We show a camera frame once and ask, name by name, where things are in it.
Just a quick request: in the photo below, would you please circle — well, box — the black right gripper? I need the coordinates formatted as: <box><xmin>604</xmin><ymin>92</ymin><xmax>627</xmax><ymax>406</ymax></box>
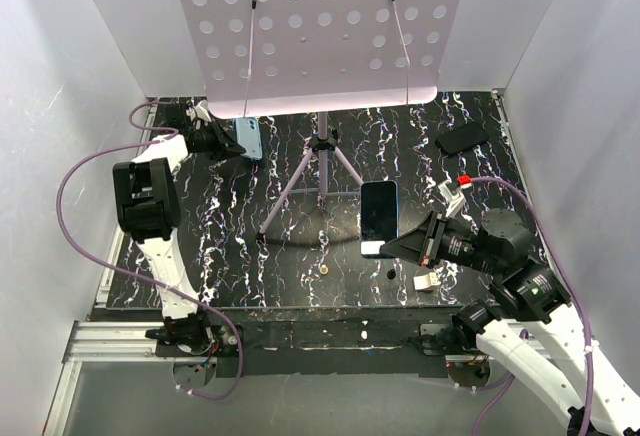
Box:
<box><xmin>379</xmin><ymin>208</ymin><xmax>500</xmax><ymax>275</ymax></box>

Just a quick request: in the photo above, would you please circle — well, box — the light blue phone case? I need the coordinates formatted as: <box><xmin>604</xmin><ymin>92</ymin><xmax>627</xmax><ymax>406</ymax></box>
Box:
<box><xmin>234</xmin><ymin>117</ymin><xmax>263</xmax><ymax>161</ymax></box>

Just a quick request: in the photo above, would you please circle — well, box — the black smartphone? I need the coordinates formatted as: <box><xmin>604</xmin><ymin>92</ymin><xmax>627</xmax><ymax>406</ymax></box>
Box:
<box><xmin>360</xmin><ymin>180</ymin><xmax>398</xmax><ymax>259</ymax></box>

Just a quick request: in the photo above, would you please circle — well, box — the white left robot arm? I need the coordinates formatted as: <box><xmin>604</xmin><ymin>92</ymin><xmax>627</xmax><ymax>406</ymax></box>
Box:
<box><xmin>112</xmin><ymin>101</ymin><xmax>245</xmax><ymax>356</ymax></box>

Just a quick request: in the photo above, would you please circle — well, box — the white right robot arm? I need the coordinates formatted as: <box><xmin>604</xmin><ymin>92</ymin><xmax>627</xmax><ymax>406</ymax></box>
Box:
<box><xmin>381</xmin><ymin>209</ymin><xmax>639</xmax><ymax>435</ymax></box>

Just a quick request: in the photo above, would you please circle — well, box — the black phone case on table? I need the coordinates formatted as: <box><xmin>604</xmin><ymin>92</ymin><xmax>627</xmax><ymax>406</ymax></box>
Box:
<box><xmin>435</xmin><ymin>122</ymin><xmax>489</xmax><ymax>156</ymax></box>

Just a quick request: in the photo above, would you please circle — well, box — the small white beige block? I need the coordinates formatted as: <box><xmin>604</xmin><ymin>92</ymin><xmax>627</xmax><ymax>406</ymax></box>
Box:
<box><xmin>413</xmin><ymin>272</ymin><xmax>441</xmax><ymax>292</ymax></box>

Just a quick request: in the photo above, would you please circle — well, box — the white perforated music stand desk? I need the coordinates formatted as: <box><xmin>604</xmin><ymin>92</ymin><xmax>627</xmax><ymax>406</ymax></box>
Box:
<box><xmin>180</xmin><ymin>0</ymin><xmax>460</xmax><ymax>119</ymax></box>

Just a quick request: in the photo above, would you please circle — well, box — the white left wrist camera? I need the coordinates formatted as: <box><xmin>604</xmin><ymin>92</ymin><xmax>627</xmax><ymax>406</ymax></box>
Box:
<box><xmin>186</xmin><ymin>100</ymin><xmax>211</xmax><ymax>123</ymax></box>

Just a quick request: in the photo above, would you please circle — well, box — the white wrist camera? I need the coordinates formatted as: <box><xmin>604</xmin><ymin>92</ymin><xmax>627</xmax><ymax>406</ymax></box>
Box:
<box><xmin>186</xmin><ymin>100</ymin><xmax>211</xmax><ymax>123</ymax></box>
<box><xmin>437</xmin><ymin>176</ymin><xmax>472</xmax><ymax>218</ymax></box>

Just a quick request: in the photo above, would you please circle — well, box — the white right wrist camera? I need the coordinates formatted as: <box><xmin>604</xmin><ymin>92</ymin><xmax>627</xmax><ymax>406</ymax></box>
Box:
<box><xmin>437</xmin><ymin>176</ymin><xmax>472</xmax><ymax>218</ymax></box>

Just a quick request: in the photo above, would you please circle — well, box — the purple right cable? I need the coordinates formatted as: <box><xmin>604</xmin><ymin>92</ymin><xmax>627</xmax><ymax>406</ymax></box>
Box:
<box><xmin>469</xmin><ymin>176</ymin><xmax>596</xmax><ymax>436</ymax></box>

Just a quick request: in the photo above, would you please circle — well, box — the black metal base plate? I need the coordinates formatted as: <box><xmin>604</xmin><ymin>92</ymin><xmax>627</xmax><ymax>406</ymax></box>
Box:
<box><xmin>145</xmin><ymin>306</ymin><xmax>488</xmax><ymax>379</ymax></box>

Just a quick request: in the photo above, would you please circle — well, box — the aluminium frame rail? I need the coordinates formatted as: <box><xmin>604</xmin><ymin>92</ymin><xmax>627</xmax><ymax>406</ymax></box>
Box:
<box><xmin>39</xmin><ymin>98</ymin><xmax>221</xmax><ymax>436</ymax></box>

